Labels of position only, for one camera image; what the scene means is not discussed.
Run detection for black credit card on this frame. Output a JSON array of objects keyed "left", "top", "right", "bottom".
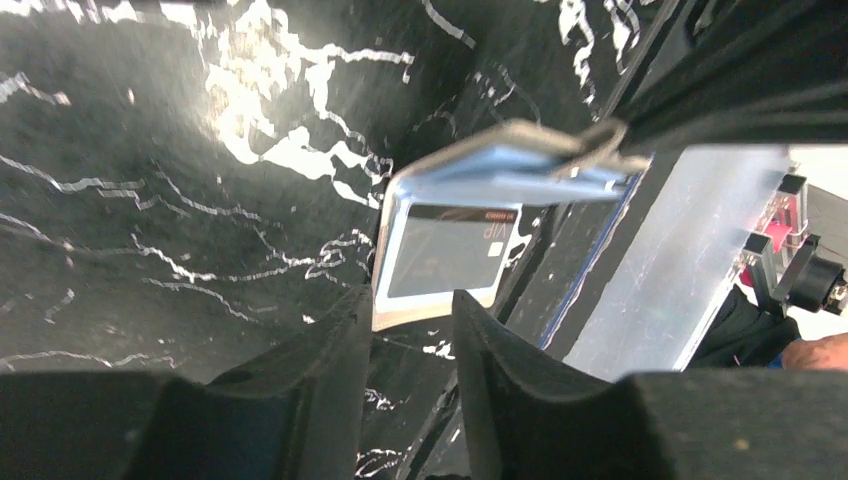
[{"left": 386, "top": 204, "right": 520, "bottom": 299}]

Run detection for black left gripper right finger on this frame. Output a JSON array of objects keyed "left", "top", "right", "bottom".
[{"left": 452, "top": 290, "right": 847, "bottom": 479}]

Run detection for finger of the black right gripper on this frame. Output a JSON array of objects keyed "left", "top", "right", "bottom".
[{"left": 596, "top": 1, "right": 847, "bottom": 154}]

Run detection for aluminium frame rails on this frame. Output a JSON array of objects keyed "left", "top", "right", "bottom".
[{"left": 563, "top": 145, "right": 790, "bottom": 381}]

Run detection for grey blue card holder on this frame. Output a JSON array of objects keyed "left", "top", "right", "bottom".
[{"left": 372, "top": 120, "right": 649, "bottom": 331}]

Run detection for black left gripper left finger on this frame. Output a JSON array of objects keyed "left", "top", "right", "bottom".
[{"left": 1, "top": 286, "right": 372, "bottom": 479}]

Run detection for person's forearm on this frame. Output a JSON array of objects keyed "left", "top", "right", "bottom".
[{"left": 782, "top": 333, "right": 848, "bottom": 371}]

